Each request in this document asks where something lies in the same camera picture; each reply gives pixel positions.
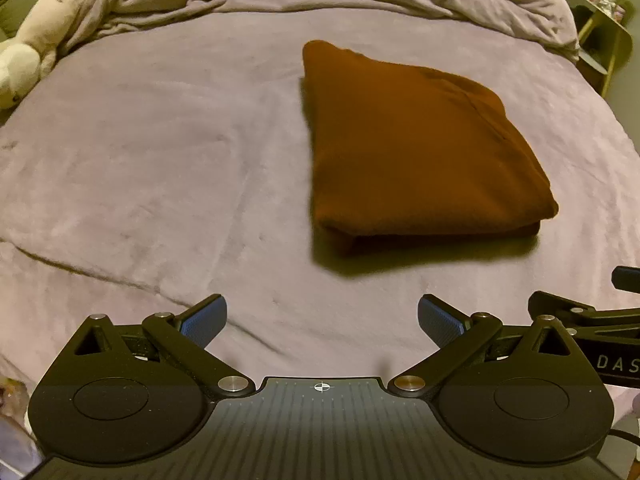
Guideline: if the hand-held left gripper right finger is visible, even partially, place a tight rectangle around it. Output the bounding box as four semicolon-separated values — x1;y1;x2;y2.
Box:
387;294;575;402

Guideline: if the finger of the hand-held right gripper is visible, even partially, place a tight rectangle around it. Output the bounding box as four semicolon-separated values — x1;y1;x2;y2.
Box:
612;266;640;292
528;291;640;334

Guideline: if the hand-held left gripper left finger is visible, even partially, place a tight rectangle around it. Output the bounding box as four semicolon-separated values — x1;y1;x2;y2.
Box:
72;294;256;402

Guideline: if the rust brown knit sweater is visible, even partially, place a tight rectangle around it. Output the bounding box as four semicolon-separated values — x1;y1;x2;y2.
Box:
300;39;560;259

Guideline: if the purple bed sheet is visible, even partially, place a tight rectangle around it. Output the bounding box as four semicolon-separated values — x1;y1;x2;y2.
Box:
0;0;640;413

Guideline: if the yellow side table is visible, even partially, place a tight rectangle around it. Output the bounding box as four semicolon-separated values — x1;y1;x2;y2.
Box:
575;0;634;99

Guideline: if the white plush toy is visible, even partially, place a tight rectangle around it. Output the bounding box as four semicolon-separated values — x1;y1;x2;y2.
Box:
0;0;115;112

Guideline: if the black cable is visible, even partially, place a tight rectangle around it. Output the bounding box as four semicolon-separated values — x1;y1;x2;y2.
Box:
607;422;640;444

